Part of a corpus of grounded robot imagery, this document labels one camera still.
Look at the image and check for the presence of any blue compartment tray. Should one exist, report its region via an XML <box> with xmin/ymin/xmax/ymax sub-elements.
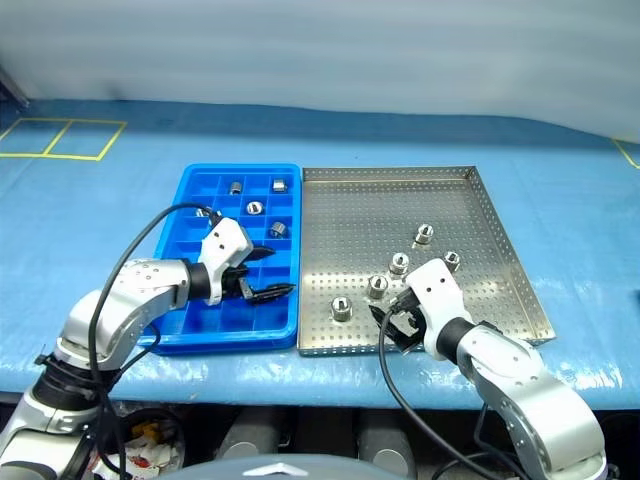
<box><xmin>137</xmin><ymin>162</ymin><xmax>303</xmax><ymax>356</ymax></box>

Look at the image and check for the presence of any dark grey rounded shape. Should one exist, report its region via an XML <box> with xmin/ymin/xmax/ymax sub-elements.
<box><xmin>219</xmin><ymin>409</ymin><xmax>291</xmax><ymax>456</ymax></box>
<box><xmin>357</xmin><ymin>412</ymin><xmax>416</xmax><ymax>466</ymax></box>

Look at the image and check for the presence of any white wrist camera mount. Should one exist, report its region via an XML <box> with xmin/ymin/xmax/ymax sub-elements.
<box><xmin>403</xmin><ymin>258</ymin><xmax>475</xmax><ymax>362</ymax></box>
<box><xmin>198</xmin><ymin>216</ymin><xmax>255</xmax><ymax>307</ymax></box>

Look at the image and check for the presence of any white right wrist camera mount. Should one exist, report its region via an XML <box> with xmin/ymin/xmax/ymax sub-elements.
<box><xmin>403</xmin><ymin>258</ymin><xmax>475</xmax><ymax>362</ymax></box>

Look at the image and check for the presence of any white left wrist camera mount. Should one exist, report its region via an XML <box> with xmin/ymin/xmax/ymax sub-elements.
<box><xmin>198</xmin><ymin>216</ymin><xmax>255</xmax><ymax>307</ymax></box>

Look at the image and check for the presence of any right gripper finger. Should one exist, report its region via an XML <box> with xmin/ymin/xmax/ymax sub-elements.
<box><xmin>381</xmin><ymin>323</ymin><xmax>410</xmax><ymax>356</ymax></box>
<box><xmin>368</xmin><ymin>303</ymin><xmax>400</xmax><ymax>330</ymax></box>

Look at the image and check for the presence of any blue plastic table cover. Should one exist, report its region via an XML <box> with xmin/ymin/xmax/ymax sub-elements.
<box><xmin>0</xmin><ymin>98</ymin><xmax>640</xmax><ymax>411</ymax></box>

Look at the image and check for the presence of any metal frame bar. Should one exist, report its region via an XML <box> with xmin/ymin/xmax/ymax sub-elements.
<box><xmin>0</xmin><ymin>64</ymin><xmax>31</xmax><ymax>109</ymax></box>

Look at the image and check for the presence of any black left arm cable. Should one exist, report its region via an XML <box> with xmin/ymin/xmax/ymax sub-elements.
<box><xmin>89</xmin><ymin>202</ymin><xmax>224</xmax><ymax>480</ymax></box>

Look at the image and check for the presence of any perforated metal tray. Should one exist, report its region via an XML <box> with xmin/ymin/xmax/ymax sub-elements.
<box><xmin>297</xmin><ymin>165</ymin><xmax>557</xmax><ymax>358</ymax></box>

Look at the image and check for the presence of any black bin with paper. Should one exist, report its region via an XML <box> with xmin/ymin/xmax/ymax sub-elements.
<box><xmin>107</xmin><ymin>407</ymin><xmax>186</xmax><ymax>476</ymax></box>

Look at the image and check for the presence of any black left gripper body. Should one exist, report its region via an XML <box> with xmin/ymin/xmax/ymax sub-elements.
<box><xmin>218</xmin><ymin>264</ymin><xmax>256</xmax><ymax>304</ymax></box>

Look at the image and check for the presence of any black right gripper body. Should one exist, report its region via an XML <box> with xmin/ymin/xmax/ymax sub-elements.
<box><xmin>394</xmin><ymin>298</ymin><xmax>431</xmax><ymax>354</ymax></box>

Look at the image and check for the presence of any grey robot torso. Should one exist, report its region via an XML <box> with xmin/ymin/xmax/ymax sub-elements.
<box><xmin>182</xmin><ymin>452</ymin><xmax>419</xmax><ymax>480</ymax></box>

